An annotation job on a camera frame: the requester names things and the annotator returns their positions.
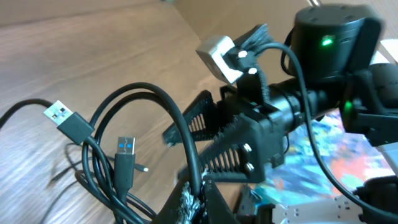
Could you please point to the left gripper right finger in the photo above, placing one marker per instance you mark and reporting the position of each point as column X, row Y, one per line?
column 216, row 209

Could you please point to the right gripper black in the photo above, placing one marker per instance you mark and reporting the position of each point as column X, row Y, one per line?
column 252, row 136

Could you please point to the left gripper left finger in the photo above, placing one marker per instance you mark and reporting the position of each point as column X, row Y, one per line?
column 180, row 208

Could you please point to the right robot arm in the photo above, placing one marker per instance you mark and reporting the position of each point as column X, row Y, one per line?
column 375, row 201

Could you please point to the cardboard box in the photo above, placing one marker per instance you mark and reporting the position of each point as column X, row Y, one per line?
column 330, row 49

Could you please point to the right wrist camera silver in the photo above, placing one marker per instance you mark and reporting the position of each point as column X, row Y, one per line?
column 212, row 52

